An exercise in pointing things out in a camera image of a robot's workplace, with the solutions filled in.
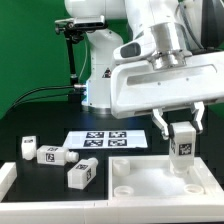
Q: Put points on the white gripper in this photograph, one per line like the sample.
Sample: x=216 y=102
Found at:
x=137 y=89

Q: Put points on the white square table top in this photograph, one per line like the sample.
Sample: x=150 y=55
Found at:
x=154 y=177

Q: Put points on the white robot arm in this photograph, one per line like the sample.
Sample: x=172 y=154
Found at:
x=145 y=58

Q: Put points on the marker sheet on table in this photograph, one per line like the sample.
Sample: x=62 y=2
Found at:
x=112 y=139

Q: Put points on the white U-shaped obstacle fence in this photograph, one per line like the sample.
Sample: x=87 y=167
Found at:
x=123 y=210

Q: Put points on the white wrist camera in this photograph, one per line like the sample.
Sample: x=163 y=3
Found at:
x=127 y=53

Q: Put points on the camera on black stand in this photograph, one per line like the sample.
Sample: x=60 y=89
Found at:
x=73 y=30

